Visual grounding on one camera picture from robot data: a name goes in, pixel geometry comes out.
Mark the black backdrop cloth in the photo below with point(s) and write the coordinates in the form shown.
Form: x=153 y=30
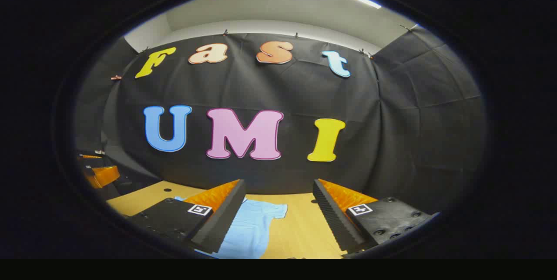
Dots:
x=391 y=119

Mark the light blue T-shirt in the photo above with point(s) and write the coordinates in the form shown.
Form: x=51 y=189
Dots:
x=252 y=232

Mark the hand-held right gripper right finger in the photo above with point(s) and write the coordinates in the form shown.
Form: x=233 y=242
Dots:
x=333 y=219

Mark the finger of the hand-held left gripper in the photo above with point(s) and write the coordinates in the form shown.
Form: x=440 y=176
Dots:
x=91 y=156
x=104 y=176

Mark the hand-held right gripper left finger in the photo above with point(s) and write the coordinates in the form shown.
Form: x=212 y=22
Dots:
x=222 y=223

